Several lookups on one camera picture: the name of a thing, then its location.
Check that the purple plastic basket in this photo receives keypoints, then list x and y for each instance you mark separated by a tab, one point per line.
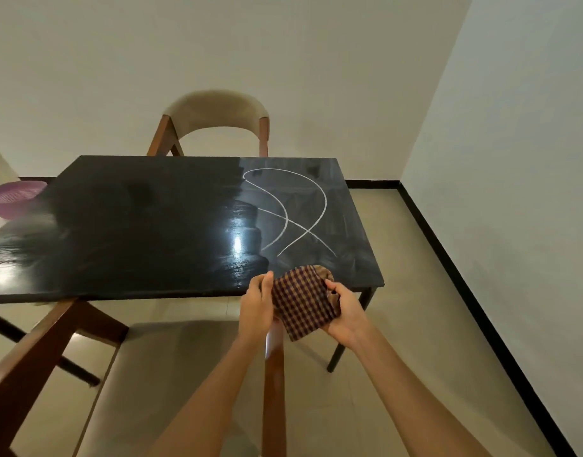
15	197

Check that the person's right hand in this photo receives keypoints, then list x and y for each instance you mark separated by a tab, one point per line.
353	323

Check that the person's left hand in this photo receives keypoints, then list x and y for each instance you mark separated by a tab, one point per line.
253	314

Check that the person's left forearm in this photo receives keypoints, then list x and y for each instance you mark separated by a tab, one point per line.
210	404

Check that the brown striped cloth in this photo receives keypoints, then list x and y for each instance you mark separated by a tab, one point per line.
303	304

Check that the beige cushioned wooden chair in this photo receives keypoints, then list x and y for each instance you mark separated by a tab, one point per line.
215	109
25	366

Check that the black marble table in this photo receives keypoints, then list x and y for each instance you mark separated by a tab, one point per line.
129	223

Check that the person's right forearm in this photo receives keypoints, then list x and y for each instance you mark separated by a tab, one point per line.
405	399

